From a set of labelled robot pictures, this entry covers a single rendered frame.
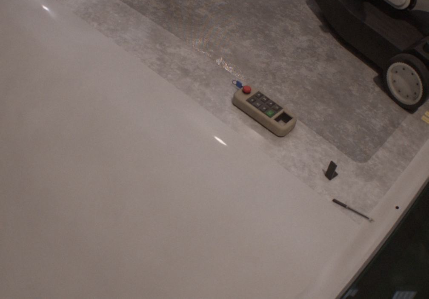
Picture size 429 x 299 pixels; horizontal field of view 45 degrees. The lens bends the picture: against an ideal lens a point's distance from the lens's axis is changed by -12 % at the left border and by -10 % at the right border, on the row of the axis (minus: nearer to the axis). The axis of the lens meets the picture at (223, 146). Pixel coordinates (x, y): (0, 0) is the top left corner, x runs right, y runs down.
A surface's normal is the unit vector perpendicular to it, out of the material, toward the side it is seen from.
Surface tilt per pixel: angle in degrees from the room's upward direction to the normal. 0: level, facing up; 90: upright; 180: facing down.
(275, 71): 0
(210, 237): 25
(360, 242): 38
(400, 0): 90
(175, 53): 0
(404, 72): 90
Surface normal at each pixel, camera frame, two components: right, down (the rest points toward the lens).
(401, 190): 0.53, -0.22
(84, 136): -0.18, -0.35
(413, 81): -0.74, 0.44
